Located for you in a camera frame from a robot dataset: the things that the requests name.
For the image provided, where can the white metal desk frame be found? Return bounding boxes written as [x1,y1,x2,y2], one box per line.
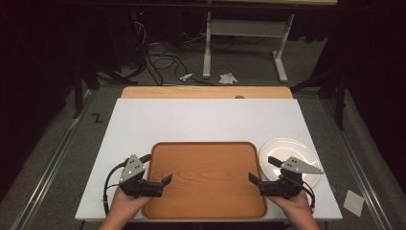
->
[202,11,296,83]

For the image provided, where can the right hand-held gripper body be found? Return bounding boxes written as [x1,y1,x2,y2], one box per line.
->
[259,155,326,200]

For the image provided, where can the metal floor rail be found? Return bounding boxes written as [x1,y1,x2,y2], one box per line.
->
[320,98,388,230]
[11,89,98,230]

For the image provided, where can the person's left hand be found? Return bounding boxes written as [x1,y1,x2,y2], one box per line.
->
[109,187,153,222]

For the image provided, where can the person's right hand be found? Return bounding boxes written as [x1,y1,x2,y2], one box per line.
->
[266,190,314,222]

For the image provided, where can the crumpled white paper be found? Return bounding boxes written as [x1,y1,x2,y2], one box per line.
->
[218,72,239,85]

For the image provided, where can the black metal stand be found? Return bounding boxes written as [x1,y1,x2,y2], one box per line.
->
[289,68,349,131]
[72,59,101,120]

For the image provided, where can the dark computer case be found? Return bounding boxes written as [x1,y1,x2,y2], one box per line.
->
[128,9,184,49]

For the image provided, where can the black floor cables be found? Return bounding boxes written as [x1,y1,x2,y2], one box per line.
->
[128,40,215,87]

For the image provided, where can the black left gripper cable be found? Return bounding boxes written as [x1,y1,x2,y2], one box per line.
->
[101,160,129,216]

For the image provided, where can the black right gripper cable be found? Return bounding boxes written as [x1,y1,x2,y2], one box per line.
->
[301,181,317,214]

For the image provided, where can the flat white paper sheet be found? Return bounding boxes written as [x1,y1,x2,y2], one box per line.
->
[343,189,366,218]

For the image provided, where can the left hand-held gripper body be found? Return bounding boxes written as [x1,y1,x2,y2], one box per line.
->
[118,153,164,198]

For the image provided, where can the wooden table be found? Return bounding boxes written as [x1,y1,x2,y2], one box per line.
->
[121,85,294,100]

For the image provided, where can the wooden tray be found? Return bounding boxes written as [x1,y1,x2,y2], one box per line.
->
[142,141,268,220]

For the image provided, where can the white board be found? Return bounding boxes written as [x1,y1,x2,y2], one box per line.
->
[75,97,344,222]

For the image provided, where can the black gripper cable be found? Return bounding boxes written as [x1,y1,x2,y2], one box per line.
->
[301,181,317,214]
[101,160,129,216]

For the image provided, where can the white plate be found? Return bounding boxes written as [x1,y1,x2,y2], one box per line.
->
[259,137,322,189]

